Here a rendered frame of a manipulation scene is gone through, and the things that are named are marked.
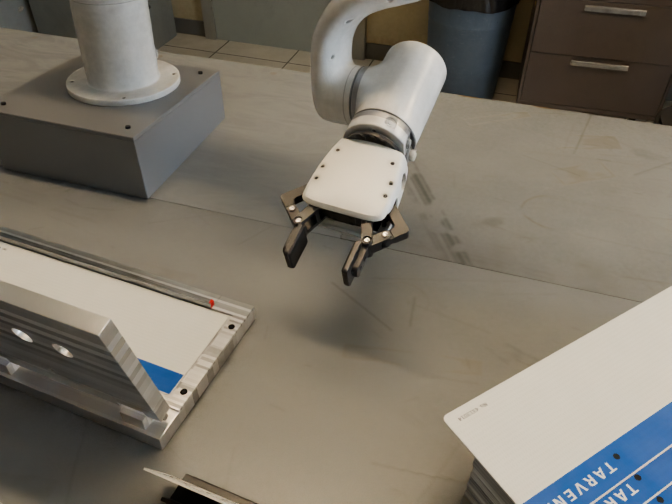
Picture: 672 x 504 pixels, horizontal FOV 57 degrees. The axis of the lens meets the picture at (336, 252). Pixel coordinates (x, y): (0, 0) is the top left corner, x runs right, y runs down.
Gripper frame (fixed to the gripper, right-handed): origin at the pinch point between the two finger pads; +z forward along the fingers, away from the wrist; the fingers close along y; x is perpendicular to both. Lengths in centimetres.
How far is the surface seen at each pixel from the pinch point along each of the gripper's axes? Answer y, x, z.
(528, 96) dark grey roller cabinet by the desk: 0, -155, -195
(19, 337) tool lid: 23.1, 4.1, 20.3
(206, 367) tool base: 10.3, -9.4, 13.0
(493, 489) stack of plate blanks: -23.0, -1.0, 16.3
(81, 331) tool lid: 12.0, 11.6, 19.4
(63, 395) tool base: 22.9, -7.1, 22.2
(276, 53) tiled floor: 147, -181, -217
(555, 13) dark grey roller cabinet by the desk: -3, -118, -206
